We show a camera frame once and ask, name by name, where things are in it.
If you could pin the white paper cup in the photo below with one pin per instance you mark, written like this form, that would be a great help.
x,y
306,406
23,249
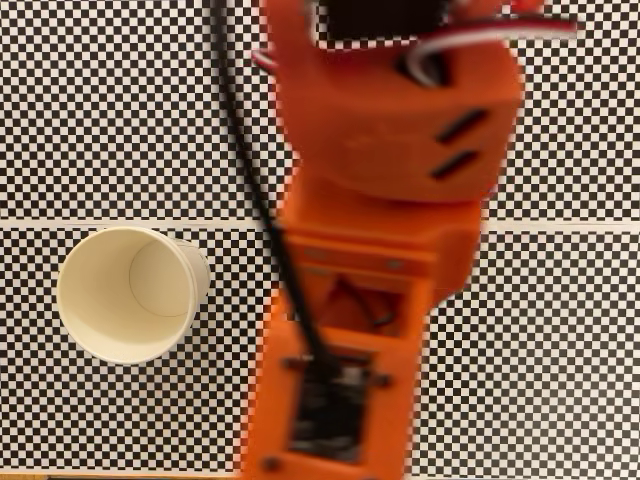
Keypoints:
x,y
100,300

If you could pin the checkerboard paper sheet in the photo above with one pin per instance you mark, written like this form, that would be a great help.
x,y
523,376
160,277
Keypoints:
x,y
50,425
575,125
525,375
100,100

